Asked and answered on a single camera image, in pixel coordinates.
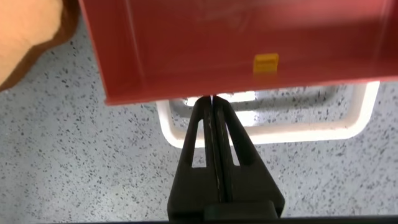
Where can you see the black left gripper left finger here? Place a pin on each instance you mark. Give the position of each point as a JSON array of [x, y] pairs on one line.
[[194, 186]]

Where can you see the small yellow tab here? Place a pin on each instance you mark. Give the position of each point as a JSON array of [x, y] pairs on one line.
[[266, 63]]

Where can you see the toast slice toy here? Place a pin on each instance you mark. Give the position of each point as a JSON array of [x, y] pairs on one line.
[[25, 34]]

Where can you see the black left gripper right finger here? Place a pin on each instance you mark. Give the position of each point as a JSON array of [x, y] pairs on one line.
[[252, 183]]

